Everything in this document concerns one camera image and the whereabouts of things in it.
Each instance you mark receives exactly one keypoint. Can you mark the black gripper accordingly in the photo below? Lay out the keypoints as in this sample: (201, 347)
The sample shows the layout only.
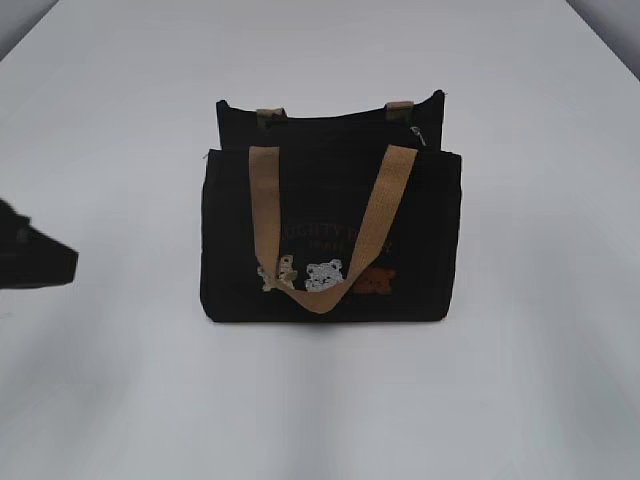
(29, 258)

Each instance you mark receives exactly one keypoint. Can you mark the black canvas tote bag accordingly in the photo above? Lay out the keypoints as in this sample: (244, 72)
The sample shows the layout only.
(327, 170)

